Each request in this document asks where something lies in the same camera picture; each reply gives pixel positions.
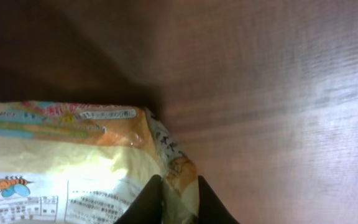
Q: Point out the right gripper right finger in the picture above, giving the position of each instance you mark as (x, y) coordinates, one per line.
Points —
(212, 210)

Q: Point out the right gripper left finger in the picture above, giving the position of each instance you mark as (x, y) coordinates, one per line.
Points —
(147, 207)

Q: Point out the cream snack bag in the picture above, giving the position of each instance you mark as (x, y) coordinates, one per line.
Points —
(83, 163)

